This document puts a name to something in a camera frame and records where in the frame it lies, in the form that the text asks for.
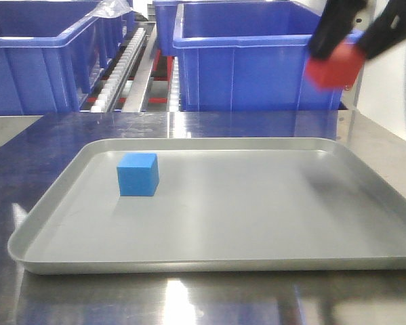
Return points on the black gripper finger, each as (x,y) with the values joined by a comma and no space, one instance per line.
(386,31)
(335,23)

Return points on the blue bin rear centre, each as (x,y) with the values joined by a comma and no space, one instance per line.
(165,12)

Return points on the blue plastic bin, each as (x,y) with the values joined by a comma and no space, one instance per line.
(247,55)
(52,54)

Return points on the white roller conveyor track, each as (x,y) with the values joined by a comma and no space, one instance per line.
(111,91)

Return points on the grey metal tray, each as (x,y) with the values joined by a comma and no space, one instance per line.
(222,204)

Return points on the blue cube block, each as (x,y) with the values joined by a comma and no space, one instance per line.
(138,174)

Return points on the clear plastic bag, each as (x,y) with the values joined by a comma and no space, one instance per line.
(110,9)

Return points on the blue plastic bin right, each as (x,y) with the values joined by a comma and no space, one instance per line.
(247,55)

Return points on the red cube block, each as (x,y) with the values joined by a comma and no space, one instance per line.
(339,70)

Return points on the blue plastic bin left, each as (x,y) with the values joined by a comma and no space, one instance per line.
(52,54)

